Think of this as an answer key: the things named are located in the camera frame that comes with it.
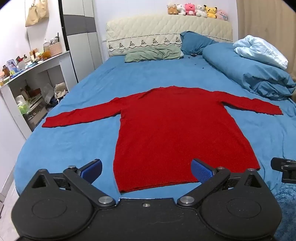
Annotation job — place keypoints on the cream quilted headboard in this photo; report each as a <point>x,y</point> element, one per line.
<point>148,30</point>

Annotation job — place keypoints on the blue pillow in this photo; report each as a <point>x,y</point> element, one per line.
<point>194,42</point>

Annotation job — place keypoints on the white and grey wardrobe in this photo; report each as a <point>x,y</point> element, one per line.
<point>81,34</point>

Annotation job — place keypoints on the clear plastic bag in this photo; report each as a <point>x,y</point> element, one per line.
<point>48,92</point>

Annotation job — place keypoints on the beige cloth bag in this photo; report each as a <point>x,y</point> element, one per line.
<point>60,91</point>

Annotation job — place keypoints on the small dark hair clip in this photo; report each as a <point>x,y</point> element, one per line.
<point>192,55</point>

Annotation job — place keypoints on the white pump bottle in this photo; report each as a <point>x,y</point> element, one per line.
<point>46,46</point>

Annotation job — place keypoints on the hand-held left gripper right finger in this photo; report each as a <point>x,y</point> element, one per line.
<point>202,170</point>

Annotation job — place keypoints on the blue fluffy rug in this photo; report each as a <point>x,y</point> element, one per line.
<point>286,208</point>

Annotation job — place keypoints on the bed with blue sheet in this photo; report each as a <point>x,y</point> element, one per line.
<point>87,92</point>

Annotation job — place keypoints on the white desk with shelves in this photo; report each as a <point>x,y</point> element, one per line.
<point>34,69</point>

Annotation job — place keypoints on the woven basket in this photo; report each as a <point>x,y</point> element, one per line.
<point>55,49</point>

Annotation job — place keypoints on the beige tote bag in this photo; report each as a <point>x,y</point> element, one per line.
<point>42,9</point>
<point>31,17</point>

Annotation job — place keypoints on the light blue blanket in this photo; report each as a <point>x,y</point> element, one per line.
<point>261,52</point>

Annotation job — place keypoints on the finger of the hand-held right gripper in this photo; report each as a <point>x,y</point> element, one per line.
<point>281,163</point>

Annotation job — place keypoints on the brown bottle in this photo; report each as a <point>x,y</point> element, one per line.
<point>5,70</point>

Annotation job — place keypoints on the red knit sweater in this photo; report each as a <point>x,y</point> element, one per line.
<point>175,129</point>

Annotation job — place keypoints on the row of plush toys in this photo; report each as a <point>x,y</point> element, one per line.
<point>196,10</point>

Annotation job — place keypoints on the green pillow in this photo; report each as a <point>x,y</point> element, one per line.
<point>152,53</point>

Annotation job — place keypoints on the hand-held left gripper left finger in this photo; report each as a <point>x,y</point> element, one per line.
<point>91,170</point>

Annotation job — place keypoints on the blue duvet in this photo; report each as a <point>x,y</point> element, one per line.
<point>249,69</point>

